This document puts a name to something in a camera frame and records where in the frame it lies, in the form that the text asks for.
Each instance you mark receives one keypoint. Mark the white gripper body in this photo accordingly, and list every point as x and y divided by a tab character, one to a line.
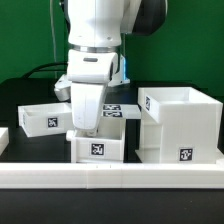
89	74

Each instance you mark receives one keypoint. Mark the white drawer box front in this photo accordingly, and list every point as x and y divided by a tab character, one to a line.
107	146

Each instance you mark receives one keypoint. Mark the white drawer box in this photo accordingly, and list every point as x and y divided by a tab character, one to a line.
107	146
45	119

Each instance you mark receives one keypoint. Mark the white drawer cabinet frame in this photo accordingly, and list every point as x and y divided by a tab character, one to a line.
178	125

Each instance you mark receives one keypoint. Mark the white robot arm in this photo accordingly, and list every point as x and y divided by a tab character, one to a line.
96	26

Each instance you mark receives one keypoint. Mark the white drawer box rear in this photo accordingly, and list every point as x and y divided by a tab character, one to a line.
45	119

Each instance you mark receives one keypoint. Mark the white fiducial marker sheet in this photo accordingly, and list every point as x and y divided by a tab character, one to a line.
121	111

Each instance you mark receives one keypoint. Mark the white block left edge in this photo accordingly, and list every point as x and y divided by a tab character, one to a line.
4	139

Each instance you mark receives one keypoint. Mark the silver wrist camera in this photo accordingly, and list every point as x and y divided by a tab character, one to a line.
62	88

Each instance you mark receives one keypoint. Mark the white plastic border rail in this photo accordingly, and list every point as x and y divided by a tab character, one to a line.
101	176

